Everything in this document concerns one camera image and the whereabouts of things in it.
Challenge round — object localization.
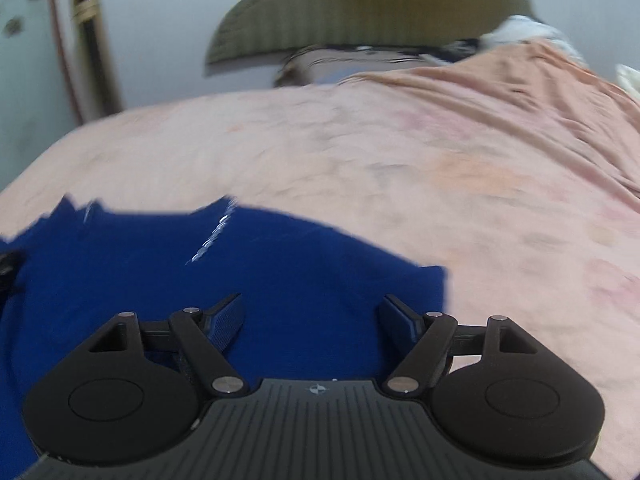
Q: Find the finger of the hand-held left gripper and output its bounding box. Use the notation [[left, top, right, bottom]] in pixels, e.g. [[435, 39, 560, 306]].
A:
[[0, 252, 27, 307]]

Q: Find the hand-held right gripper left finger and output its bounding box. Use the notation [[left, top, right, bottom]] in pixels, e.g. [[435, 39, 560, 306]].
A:
[[85, 292, 251, 398]]

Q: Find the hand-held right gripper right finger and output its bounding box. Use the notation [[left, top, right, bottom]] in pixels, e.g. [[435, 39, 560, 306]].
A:
[[379, 294, 546, 399]]

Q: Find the blue beaded sweater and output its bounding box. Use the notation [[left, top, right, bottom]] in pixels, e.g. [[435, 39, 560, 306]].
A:
[[0, 195, 449, 480]]

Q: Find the pink plush blanket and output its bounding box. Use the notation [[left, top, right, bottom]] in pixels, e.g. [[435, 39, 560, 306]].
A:
[[0, 77, 640, 480]]

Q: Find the white wardrobe with flower stickers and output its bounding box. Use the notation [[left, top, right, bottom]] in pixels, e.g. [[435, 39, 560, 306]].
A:
[[0, 0, 81, 192]]

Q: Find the gold standing air conditioner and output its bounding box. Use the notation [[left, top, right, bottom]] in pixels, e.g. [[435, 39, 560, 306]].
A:
[[69, 0, 124, 122]]

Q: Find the peach quilt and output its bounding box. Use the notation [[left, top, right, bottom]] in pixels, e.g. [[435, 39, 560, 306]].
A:
[[345, 40, 640, 196]]

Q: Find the dark cloth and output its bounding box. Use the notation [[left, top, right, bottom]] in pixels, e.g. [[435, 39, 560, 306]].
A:
[[439, 36, 490, 64]]

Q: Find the white cloth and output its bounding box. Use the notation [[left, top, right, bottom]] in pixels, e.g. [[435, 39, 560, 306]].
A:
[[479, 14, 587, 63]]

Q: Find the olive green padded headboard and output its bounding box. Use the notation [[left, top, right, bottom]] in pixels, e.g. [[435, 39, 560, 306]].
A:
[[204, 0, 540, 80]]

